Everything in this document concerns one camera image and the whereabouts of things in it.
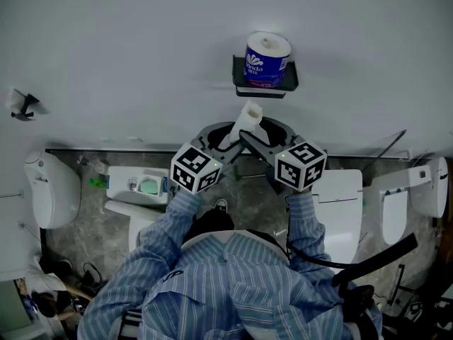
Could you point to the white toilet with flat lid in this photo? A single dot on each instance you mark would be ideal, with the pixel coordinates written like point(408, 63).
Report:
point(341, 207)

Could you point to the black bag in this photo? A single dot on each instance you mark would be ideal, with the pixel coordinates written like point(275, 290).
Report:
point(90, 278)

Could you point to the black sneaker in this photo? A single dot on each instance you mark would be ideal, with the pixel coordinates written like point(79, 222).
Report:
point(221, 204)

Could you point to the blue striped shirt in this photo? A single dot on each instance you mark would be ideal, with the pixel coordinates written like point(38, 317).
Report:
point(219, 289)

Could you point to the black wall toilet paper holder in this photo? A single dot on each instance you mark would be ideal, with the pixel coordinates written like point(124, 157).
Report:
point(290, 80)

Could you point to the green bottle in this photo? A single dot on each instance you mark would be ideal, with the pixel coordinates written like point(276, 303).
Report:
point(97, 183)

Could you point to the person's left forearm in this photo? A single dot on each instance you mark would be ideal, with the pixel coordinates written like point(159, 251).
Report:
point(177, 221)

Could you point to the white toilet with tank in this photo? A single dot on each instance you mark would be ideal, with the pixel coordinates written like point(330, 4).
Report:
point(122, 190)

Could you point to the person's right forearm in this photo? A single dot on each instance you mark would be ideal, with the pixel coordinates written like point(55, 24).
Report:
point(304, 225)

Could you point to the black trouser leg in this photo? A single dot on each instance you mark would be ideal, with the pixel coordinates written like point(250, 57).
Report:
point(212, 223)

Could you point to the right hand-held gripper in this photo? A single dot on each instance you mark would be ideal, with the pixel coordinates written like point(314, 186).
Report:
point(301, 166)

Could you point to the blue toilet paper roll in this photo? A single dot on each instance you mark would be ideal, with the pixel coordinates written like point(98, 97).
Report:
point(266, 59)

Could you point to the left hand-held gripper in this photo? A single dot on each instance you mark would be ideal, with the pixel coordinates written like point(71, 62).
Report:
point(195, 168)

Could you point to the black wall hook with tissue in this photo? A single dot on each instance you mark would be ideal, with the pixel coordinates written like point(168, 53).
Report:
point(24, 106)

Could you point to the rounded white wall toilet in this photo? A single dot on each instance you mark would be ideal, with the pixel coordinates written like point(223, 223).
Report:
point(53, 190)

